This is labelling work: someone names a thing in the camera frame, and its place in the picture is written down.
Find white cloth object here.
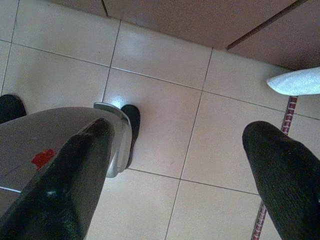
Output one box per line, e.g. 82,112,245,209
266,66,320,97

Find black robot foot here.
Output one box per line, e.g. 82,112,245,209
121,104,141,170
0,94,28,125

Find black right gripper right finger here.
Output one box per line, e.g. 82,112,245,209
241,120,320,240

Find silver right robot leg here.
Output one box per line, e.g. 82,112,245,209
0,101,133,201

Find black left robot foot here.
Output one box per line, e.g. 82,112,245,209
0,94,28,125

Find black right robot foot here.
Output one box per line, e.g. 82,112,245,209
121,104,141,170

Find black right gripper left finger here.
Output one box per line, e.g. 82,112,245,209
0,117,116,240

